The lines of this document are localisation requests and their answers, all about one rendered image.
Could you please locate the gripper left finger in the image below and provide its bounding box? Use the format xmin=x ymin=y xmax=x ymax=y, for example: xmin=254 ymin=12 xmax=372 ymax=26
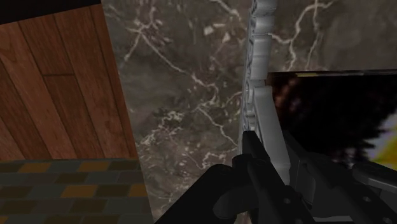
xmin=155 ymin=130 xmax=316 ymax=224

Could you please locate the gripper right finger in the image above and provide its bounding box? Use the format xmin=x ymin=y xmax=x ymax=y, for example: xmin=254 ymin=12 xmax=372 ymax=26
xmin=282 ymin=130 xmax=397 ymax=224

